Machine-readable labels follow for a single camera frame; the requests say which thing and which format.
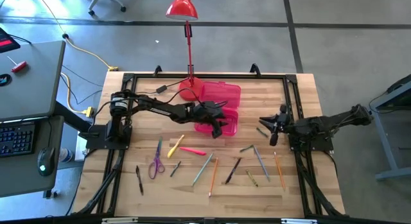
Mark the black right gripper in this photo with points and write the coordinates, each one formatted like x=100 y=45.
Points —
x=281 y=124

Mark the blue-grey metal cart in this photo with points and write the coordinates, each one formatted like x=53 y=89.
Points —
x=385 y=147

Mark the pink marker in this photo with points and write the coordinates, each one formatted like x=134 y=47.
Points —
x=192 y=151

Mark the grey desk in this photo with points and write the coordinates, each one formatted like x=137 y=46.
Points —
x=32 y=89

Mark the black aluminium table frame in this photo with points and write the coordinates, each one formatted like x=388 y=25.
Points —
x=273 y=76

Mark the short dark green crayon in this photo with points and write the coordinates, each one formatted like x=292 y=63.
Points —
x=262 y=132

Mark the black computer mouse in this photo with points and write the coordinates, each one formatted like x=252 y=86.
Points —
x=46 y=160

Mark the pink plastic pencil box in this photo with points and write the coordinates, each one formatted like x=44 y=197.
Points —
x=221 y=94

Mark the silver metal bracket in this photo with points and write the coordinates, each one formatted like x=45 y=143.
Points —
x=118 y=220
x=298 y=221

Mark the white bottle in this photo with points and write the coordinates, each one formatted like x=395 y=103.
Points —
x=65 y=155

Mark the round black sticker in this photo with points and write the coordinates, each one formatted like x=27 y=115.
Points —
x=4 y=80

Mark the black keyboard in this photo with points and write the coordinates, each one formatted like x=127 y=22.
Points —
x=16 y=139

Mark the dark green pen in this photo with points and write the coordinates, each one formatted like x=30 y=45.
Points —
x=175 y=169

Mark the black tablet with red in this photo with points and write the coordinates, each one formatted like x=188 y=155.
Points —
x=6 y=41

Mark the orange pencil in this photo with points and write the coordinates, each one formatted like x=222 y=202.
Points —
x=213 y=176
x=279 y=170

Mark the grey chair base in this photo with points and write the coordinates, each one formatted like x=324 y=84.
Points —
x=93 y=4

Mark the short olive pencil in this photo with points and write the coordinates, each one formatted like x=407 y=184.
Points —
x=251 y=178

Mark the thin black pen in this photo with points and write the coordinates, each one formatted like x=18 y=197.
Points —
x=139 y=179

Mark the purple scissors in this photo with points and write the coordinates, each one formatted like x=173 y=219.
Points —
x=158 y=155

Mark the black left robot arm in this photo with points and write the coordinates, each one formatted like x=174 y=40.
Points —
x=154 y=106

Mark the yellow highlighter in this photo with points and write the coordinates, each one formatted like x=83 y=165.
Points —
x=173 y=151

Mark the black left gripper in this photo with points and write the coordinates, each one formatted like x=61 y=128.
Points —
x=208 y=113

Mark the red desk lamp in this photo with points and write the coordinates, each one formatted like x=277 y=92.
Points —
x=181 y=7

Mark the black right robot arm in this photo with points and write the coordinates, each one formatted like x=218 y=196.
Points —
x=321 y=124

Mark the blue-grey pencil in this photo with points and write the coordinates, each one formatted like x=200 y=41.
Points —
x=261 y=163

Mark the teal pencil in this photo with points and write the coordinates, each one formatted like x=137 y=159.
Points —
x=202 y=169

